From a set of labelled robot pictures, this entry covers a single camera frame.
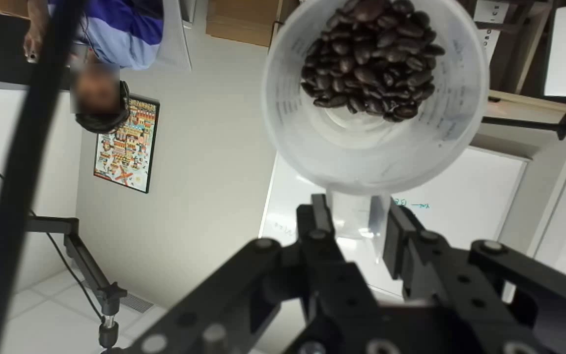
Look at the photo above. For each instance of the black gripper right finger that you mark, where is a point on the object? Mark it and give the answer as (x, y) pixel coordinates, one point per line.
(409, 251)

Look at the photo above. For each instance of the wall poster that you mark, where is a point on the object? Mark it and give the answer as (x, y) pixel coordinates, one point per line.
(126, 155)

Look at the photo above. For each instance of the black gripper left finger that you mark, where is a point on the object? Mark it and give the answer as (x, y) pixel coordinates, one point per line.
(316, 239)

